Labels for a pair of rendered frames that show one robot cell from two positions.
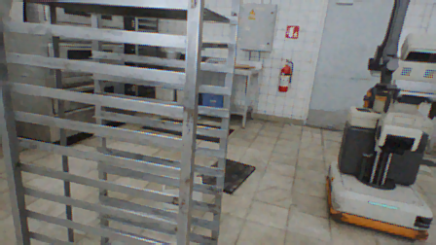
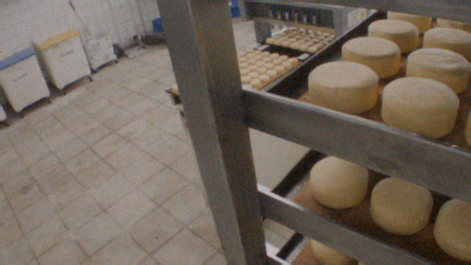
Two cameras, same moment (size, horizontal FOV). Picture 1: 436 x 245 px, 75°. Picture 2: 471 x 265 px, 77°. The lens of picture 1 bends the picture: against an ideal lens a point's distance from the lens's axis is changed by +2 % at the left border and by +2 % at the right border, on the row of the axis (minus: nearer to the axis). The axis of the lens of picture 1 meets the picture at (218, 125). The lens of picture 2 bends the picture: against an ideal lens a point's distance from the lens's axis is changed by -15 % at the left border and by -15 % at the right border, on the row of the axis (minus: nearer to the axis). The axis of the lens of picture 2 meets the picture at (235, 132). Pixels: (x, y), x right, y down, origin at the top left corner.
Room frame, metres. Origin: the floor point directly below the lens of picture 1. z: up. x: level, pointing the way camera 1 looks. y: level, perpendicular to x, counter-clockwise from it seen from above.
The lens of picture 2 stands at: (1.30, 0.09, 1.62)
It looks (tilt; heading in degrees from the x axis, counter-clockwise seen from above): 34 degrees down; 213
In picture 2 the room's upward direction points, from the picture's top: 10 degrees counter-clockwise
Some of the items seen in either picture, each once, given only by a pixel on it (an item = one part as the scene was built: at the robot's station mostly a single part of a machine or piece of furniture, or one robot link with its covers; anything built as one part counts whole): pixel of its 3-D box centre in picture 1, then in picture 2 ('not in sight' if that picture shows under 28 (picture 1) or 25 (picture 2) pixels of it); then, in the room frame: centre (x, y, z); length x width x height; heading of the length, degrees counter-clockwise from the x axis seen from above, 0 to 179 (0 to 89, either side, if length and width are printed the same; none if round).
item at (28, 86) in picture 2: not in sight; (21, 81); (-0.60, -4.27, 0.38); 0.64 x 0.54 x 0.77; 72
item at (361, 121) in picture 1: (381, 141); not in sight; (2.13, -1.30, 0.59); 0.55 x 0.34 x 0.83; 73
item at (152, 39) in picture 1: (91, 33); not in sight; (0.80, 0.36, 1.23); 0.64 x 0.03 x 0.03; 77
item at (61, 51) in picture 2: not in sight; (63, 60); (-1.22, -4.08, 0.38); 0.64 x 0.54 x 0.77; 70
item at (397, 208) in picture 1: (371, 194); not in sight; (2.04, -1.28, 0.16); 0.67 x 0.64 x 0.25; 163
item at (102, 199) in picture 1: (154, 211); not in sight; (1.18, 0.27, 0.42); 0.64 x 0.03 x 0.03; 77
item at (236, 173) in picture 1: (225, 173); not in sight; (2.48, -0.11, 0.01); 0.60 x 0.40 x 0.03; 154
